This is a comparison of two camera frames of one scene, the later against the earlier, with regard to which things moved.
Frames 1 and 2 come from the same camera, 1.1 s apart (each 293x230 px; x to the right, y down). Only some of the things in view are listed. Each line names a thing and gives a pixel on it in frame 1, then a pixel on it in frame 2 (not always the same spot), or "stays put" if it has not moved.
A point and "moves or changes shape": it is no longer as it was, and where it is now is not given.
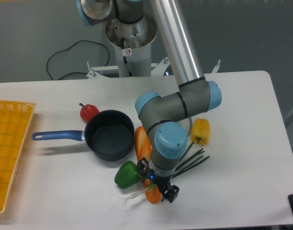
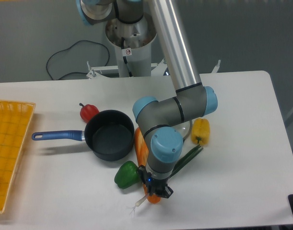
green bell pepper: [127, 175] stays put
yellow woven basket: [11, 122] stays put
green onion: [180, 167] moves or changes shape
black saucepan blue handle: [109, 134] stays put
